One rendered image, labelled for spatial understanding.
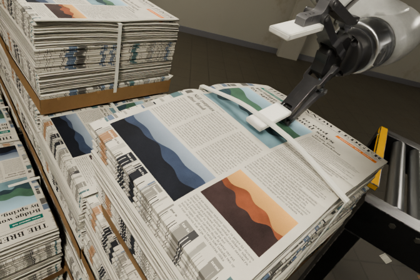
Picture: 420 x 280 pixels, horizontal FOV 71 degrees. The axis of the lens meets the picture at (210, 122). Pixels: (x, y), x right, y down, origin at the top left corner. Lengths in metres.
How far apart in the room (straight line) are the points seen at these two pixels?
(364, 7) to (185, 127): 0.39
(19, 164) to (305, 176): 0.85
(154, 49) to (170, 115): 0.45
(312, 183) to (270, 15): 3.98
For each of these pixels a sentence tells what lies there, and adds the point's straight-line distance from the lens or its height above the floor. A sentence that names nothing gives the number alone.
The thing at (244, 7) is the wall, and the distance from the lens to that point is 4.23.
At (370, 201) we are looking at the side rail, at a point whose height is 0.80.
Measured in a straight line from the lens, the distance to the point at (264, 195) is 0.36.
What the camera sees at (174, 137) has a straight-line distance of 0.40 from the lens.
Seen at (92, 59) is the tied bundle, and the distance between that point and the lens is 0.79.
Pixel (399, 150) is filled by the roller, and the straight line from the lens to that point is 1.31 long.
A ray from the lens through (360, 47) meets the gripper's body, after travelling 0.51.
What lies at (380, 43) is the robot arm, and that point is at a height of 1.22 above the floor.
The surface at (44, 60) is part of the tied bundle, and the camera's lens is 0.75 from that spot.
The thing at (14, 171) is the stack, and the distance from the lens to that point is 1.02.
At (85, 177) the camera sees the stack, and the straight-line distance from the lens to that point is 0.66.
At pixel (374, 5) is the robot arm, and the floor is 1.26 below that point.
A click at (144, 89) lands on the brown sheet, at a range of 0.90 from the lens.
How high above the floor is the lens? 1.31
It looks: 33 degrees down
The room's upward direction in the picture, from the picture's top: 17 degrees clockwise
